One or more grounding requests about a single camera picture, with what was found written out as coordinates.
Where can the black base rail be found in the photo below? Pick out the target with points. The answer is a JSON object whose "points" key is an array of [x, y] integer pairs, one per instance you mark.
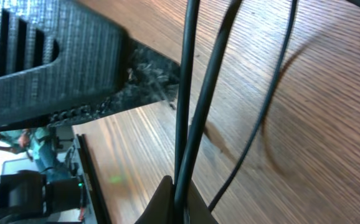
{"points": [[94, 209]]}

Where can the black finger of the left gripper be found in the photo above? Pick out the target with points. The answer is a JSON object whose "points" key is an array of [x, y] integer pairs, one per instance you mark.
{"points": [[63, 64]]}

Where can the person in teal shirt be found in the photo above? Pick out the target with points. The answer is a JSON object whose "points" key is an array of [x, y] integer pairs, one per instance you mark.
{"points": [[27, 149]]}

